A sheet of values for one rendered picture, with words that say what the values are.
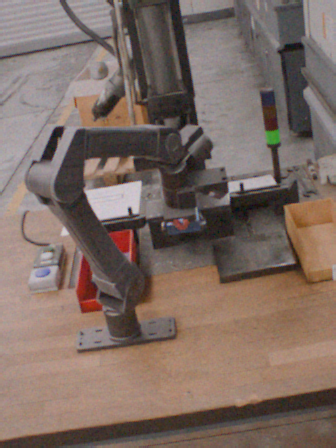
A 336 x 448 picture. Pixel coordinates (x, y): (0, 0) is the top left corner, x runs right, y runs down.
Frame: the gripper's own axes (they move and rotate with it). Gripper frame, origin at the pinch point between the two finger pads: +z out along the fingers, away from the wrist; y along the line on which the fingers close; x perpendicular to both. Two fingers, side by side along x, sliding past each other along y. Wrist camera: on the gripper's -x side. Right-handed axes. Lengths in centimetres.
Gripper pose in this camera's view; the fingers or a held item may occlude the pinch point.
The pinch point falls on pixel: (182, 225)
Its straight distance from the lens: 144.5
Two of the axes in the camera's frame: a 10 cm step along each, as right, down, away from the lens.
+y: -0.9, -7.7, 6.3
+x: -9.9, 1.5, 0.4
